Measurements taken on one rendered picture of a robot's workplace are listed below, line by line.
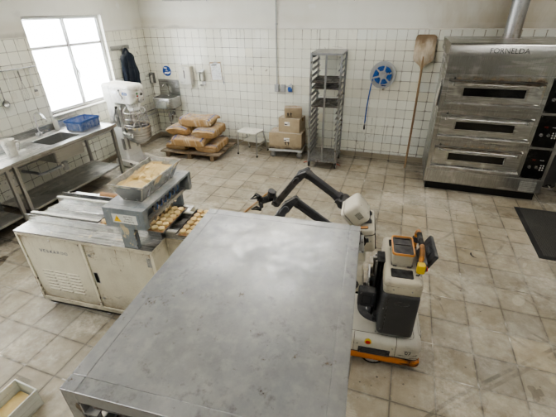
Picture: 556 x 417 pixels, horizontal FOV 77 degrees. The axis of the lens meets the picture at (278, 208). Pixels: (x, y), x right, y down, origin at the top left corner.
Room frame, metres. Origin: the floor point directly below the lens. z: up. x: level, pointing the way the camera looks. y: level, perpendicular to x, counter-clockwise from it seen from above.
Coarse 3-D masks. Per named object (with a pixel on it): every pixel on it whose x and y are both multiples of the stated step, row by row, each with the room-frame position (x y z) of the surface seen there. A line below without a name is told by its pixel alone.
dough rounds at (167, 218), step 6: (168, 210) 2.58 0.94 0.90; (174, 210) 2.57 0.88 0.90; (180, 210) 2.56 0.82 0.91; (162, 216) 2.47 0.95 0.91; (168, 216) 2.46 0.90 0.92; (174, 216) 2.45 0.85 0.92; (102, 222) 2.39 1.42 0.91; (156, 222) 2.36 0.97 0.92; (162, 222) 2.39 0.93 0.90; (168, 222) 2.38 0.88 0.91; (150, 228) 2.30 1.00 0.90; (156, 228) 2.28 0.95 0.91; (162, 228) 2.27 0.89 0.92
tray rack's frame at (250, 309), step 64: (192, 256) 0.73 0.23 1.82; (256, 256) 0.73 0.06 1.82; (320, 256) 0.72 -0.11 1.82; (128, 320) 0.52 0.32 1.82; (192, 320) 0.52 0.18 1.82; (256, 320) 0.51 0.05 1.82; (320, 320) 0.51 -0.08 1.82; (64, 384) 0.38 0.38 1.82; (128, 384) 0.37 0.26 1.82; (192, 384) 0.37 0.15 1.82; (256, 384) 0.37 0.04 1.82; (320, 384) 0.37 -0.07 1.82
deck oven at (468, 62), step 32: (448, 64) 4.74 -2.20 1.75; (480, 64) 4.62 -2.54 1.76; (512, 64) 4.50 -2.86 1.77; (544, 64) 4.39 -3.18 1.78; (448, 96) 4.68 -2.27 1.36; (480, 96) 4.57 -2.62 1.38; (512, 96) 4.45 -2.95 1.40; (544, 96) 4.35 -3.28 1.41; (448, 128) 4.65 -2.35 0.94; (480, 128) 4.54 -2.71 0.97; (512, 128) 4.42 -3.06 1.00; (544, 128) 4.31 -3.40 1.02; (448, 160) 4.62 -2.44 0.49; (480, 160) 4.50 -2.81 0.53; (512, 160) 4.37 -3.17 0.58; (544, 160) 4.27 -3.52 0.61; (480, 192) 4.51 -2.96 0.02; (512, 192) 4.38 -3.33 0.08
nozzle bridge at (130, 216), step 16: (176, 176) 2.66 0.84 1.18; (160, 192) 2.38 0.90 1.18; (176, 192) 2.63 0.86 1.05; (112, 208) 2.14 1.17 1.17; (128, 208) 2.13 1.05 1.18; (144, 208) 2.12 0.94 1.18; (160, 208) 2.35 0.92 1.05; (112, 224) 2.15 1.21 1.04; (128, 224) 2.11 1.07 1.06; (144, 224) 2.08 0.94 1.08; (128, 240) 2.12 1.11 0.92
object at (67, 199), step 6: (60, 198) 2.87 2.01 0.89; (66, 198) 2.85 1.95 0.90; (72, 198) 2.84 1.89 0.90; (78, 198) 2.84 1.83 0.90; (84, 204) 2.80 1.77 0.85; (90, 204) 2.79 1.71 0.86; (96, 204) 2.77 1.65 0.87; (102, 204) 2.76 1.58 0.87; (180, 216) 2.56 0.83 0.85; (186, 216) 2.55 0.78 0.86
